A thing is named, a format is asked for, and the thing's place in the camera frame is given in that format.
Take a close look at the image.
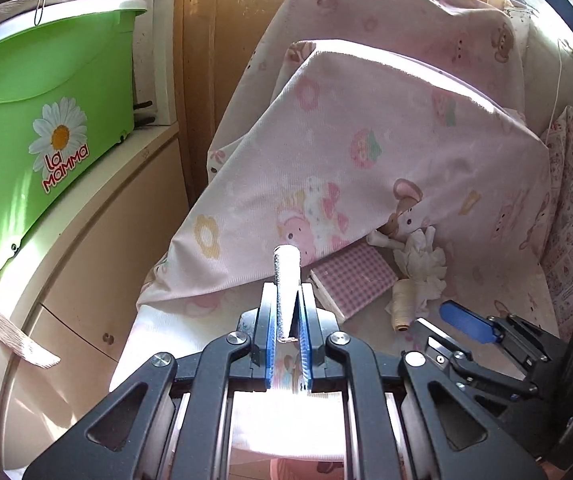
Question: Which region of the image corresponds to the green plastic storage box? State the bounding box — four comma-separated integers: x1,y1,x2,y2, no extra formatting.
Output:
0,0,148,275

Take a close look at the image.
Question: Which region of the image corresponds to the pink checkered notebook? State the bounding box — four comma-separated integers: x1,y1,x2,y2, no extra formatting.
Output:
309,242,398,322

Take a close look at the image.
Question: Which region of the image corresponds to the black foil wrapper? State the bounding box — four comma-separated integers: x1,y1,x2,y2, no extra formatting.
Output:
274,244,301,343

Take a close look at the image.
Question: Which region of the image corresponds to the beige thread spool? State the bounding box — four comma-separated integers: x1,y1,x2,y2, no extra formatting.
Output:
391,280,417,332

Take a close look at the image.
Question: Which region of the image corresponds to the black metal bracket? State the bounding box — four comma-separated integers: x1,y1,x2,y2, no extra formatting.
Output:
134,101,156,128

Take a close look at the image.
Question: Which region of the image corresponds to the wooden door panel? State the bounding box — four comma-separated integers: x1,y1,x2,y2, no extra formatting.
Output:
174,0,317,201

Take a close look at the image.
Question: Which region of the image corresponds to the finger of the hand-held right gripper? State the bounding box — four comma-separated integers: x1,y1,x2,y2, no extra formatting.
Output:
410,316,538,404
439,300,553,367

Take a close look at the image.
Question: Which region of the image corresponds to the small white paper roll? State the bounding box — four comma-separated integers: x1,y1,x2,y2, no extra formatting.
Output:
366,230,404,250

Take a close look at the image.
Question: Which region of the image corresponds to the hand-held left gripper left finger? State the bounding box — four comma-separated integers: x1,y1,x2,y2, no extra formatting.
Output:
22,282,277,480

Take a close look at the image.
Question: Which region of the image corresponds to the pink bear print blanket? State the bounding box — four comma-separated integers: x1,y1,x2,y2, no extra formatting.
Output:
111,0,562,461

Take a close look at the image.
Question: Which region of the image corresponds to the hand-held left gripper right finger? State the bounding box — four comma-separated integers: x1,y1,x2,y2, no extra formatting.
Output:
296,282,547,480

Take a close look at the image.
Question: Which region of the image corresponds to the beige cabinet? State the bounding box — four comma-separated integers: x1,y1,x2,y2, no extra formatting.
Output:
0,122,192,471

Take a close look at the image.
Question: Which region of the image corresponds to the wooden slat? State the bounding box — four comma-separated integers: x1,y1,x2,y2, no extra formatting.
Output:
0,280,61,368

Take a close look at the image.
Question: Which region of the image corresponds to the pink plastic mesh basket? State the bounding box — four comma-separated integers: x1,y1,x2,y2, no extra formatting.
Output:
269,460,347,480

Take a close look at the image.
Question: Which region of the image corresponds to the white tissue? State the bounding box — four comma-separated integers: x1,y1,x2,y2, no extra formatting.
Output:
393,227,448,306

